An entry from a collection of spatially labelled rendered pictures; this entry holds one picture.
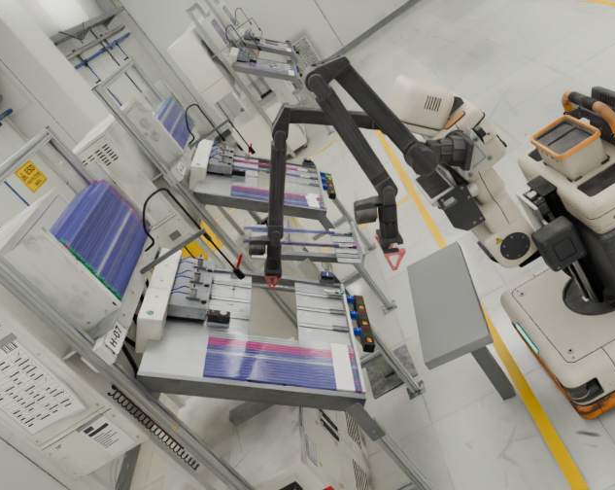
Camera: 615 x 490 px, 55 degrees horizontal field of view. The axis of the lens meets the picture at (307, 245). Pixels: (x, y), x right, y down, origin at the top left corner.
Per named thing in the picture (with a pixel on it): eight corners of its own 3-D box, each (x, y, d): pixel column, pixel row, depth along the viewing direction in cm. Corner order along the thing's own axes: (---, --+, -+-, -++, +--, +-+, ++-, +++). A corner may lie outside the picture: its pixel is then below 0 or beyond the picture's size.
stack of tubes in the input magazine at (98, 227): (151, 227, 226) (102, 174, 215) (121, 299, 181) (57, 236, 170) (126, 245, 229) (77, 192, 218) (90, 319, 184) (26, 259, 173)
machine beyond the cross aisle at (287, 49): (323, 84, 852) (244, -36, 774) (327, 97, 779) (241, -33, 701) (248, 136, 882) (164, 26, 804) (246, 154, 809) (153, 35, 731)
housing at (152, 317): (179, 280, 239) (182, 250, 233) (158, 355, 196) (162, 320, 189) (159, 277, 238) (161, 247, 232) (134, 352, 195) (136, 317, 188)
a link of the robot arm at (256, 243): (281, 231, 218) (279, 223, 226) (250, 231, 217) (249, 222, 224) (279, 261, 223) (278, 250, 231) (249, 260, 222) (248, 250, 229)
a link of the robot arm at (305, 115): (274, 104, 196) (272, 97, 205) (271, 144, 202) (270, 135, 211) (403, 115, 202) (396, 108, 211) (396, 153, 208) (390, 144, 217)
